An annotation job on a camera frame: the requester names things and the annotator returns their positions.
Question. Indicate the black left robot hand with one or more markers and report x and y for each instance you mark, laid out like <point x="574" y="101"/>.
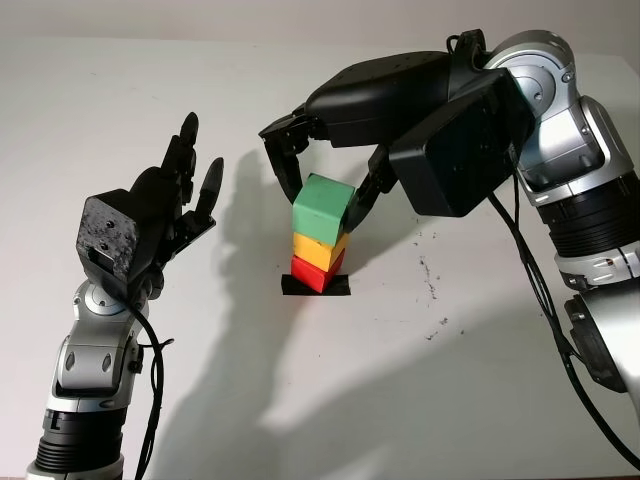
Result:
<point x="160" y="200"/>

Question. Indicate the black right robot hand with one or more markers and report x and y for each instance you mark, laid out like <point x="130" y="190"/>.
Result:
<point x="380" y="100"/>

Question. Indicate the green block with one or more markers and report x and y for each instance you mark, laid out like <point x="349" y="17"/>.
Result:
<point x="320" y="210"/>

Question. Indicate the yellow block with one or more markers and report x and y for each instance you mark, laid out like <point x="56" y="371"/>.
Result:
<point x="315" y="252"/>

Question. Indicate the red block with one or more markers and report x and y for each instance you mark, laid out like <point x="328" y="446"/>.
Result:
<point x="310" y="275"/>

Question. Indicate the black tape strip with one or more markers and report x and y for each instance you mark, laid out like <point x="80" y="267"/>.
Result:
<point x="341" y="287"/>

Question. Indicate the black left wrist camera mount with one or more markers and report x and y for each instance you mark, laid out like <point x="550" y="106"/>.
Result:
<point x="107" y="230"/>

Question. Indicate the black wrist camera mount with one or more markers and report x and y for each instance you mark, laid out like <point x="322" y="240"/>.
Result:
<point x="460" y="150"/>
<point x="107" y="230"/>

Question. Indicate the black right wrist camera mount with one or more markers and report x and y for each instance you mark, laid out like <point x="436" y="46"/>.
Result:
<point x="460" y="150"/>

